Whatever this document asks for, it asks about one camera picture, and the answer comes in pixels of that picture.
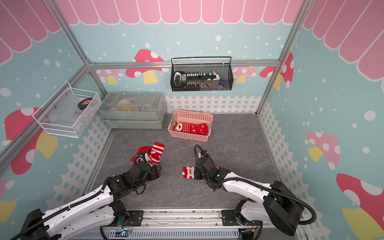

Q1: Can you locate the red sock white lettering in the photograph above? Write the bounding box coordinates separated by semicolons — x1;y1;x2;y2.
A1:
174;122;209;136

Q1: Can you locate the red white striped sock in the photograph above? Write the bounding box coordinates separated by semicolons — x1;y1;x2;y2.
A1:
182;166;222;180

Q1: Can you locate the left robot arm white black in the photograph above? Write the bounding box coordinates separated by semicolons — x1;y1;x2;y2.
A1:
13;151;162;240

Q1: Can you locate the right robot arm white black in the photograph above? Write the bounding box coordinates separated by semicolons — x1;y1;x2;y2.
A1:
186;145;317;236

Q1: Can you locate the plain red sock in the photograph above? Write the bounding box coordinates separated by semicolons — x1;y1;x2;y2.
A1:
131;147;151;164

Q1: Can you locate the pink plastic basket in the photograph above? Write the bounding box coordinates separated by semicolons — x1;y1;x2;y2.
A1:
168;110;214;142

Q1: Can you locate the clear lidded storage box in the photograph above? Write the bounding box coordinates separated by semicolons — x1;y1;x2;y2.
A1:
99;91;167;130

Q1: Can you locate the black red tape measure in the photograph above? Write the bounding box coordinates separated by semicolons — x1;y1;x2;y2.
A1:
78;98;93;111

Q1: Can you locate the white black remote in basket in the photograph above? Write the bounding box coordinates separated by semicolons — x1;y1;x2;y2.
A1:
171;71;220;91

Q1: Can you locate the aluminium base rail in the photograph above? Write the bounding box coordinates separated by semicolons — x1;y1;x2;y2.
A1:
57;209;307;240

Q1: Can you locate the black wire mesh wall basket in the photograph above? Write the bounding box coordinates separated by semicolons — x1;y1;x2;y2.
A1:
170;57;234;92

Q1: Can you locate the white wire wall basket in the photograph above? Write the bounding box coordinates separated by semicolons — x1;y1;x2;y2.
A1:
33;82;102;139

